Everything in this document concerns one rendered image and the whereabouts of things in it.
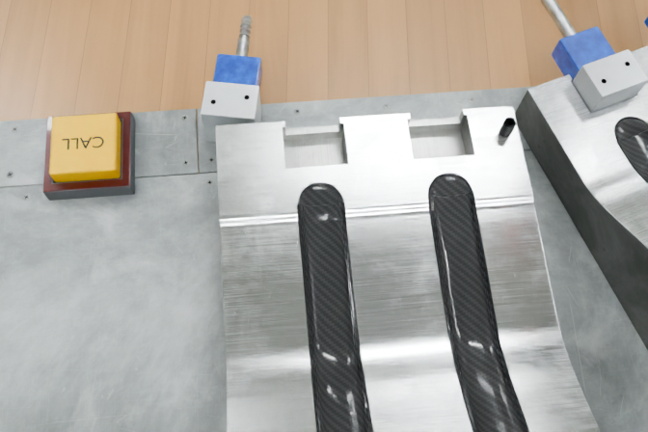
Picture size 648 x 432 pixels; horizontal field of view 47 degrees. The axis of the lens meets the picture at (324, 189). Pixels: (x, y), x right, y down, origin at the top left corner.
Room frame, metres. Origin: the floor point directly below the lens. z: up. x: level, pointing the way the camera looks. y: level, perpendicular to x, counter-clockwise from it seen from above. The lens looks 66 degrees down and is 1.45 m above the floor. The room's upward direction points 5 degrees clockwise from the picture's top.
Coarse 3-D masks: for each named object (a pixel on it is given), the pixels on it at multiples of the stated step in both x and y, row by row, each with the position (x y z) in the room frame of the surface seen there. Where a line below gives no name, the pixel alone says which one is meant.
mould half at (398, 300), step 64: (256, 128) 0.29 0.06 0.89; (384, 128) 0.30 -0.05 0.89; (256, 192) 0.24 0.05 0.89; (384, 192) 0.24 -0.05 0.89; (512, 192) 0.25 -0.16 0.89; (256, 256) 0.18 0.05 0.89; (384, 256) 0.19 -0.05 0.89; (512, 256) 0.20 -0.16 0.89; (256, 320) 0.13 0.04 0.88; (384, 320) 0.14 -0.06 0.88; (512, 320) 0.15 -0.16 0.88; (256, 384) 0.08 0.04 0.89; (384, 384) 0.09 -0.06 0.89; (448, 384) 0.09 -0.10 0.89; (576, 384) 0.10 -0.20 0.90
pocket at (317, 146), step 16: (288, 128) 0.30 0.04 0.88; (304, 128) 0.31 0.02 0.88; (320, 128) 0.31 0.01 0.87; (336, 128) 0.31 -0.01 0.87; (288, 144) 0.30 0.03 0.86; (304, 144) 0.30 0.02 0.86; (320, 144) 0.30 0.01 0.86; (336, 144) 0.30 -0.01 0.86; (288, 160) 0.28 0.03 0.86; (304, 160) 0.28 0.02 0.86; (320, 160) 0.28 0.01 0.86; (336, 160) 0.28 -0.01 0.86
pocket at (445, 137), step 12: (408, 120) 0.32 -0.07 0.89; (420, 120) 0.32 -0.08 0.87; (432, 120) 0.32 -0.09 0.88; (444, 120) 0.33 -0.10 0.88; (456, 120) 0.33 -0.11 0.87; (468, 120) 0.32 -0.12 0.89; (420, 132) 0.32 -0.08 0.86; (432, 132) 0.32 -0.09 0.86; (444, 132) 0.32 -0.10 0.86; (456, 132) 0.32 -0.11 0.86; (468, 132) 0.31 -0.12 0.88; (420, 144) 0.31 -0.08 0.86; (432, 144) 0.31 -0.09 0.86; (444, 144) 0.31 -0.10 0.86; (456, 144) 0.31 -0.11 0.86; (468, 144) 0.30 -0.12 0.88; (420, 156) 0.29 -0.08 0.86; (432, 156) 0.29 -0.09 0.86; (444, 156) 0.30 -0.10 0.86
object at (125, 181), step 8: (120, 112) 0.34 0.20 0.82; (128, 112) 0.34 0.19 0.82; (48, 120) 0.32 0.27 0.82; (128, 120) 0.33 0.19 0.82; (48, 128) 0.31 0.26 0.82; (128, 128) 0.32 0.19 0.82; (48, 136) 0.30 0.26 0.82; (128, 136) 0.31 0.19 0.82; (48, 144) 0.30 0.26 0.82; (128, 144) 0.30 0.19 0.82; (48, 152) 0.29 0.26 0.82; (128, 152) 0.29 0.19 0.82; (48, 160) 0.28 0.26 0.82; (128, 160) 0.29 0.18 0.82; (48, 168) 0.27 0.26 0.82; (128, 168) 0.28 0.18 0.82; (48, 176) 0.26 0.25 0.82; (128, 176) 0.27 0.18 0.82; (48, 184) 0.25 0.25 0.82; (56, 184) 0.26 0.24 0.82; (64, 184) 0.26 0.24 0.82; (72, 184) 0.26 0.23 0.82; (80, 184) 0.26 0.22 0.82; (88, 184) 0.26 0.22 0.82; (96, 184) 0.26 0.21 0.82; (104, 184) 0.26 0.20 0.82; (112, 184) 0.26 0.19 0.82; (120, 184) 0.26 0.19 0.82; (128, 184) 0.26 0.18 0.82
